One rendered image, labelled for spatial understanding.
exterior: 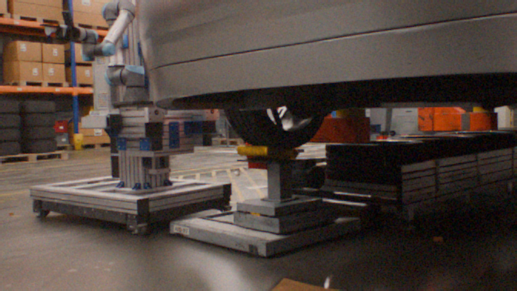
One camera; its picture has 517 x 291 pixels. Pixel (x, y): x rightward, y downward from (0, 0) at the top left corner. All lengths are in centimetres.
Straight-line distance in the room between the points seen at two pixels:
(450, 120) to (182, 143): 254
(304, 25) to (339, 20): 12
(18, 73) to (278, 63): 1166
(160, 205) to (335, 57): 213
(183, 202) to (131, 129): 58
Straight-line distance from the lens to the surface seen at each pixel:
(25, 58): 1315
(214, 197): 370
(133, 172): 374
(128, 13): 347
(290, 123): 310
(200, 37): 184
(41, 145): 1029
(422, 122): 520
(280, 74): 160
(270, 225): 282
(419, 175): 338
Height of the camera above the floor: 70
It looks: 3 degrees down
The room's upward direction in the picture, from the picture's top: 2 degrees counter-clockwise
